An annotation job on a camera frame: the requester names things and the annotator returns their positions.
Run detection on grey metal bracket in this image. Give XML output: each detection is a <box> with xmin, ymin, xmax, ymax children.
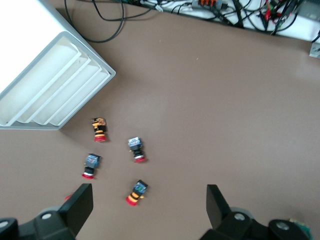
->
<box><xmin>309</xmin><ymin>41</ymin><xmax>320</xmax><ymax>59</ymax></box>

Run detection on black looped cable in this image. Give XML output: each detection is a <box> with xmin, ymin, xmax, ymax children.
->
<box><xmin>64</xmin><ymin>0</ymin><xmax>126</xmax><ymax>43</ymax></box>

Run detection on white compartment bin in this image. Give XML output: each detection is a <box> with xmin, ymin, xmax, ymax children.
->
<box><xmin>0</xmin><ymin>0</ymin><xmax>117</xmax><ymax>131</ymax></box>

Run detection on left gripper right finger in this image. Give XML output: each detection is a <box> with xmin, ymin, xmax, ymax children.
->
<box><xmin>199</xmin><ymin>184</ymin><xmax>312</xmax><ymax>240</ymax></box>

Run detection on grey terminal block orange levers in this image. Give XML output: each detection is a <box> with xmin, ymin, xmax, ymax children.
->
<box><xmin>191</xmin><ymin>0</ymin><xmax>227</xmax><ymax>11</ymax></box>

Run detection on brown table mat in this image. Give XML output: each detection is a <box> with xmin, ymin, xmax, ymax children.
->
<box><xmin>0</xmin><ymin>0</ymin><xmax>320</xmax><ymax>240</ymax></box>

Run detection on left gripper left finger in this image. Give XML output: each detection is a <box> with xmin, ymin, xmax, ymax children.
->
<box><xmin>0</xmin><ymin>183</ymin><xmax>94</xmax><ymax>240</ymax></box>

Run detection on red pushbutton orange collar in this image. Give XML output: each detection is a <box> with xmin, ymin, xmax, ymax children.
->
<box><xmin>125</xmin><ymin>179</ymin><xmax>149</xmax><ymax>207</ymax></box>

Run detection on red pushbutton orange block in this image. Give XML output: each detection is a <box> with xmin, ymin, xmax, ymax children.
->
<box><xmin>90</xmin><ymin>117</ymin><xmax>109</xmax><ymax>143</ymax></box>

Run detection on green plastic fixture block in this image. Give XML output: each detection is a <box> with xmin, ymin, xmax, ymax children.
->
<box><xmin>288</xmin><ymin>217</ymin><xmax>314</xmax><ymax>240</ymax></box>

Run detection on black cable bundle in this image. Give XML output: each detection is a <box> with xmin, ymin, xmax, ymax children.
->
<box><xmin>122</xmin><ymin>0</ymin><xmax>320</xmax><ymax>44</ymax></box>

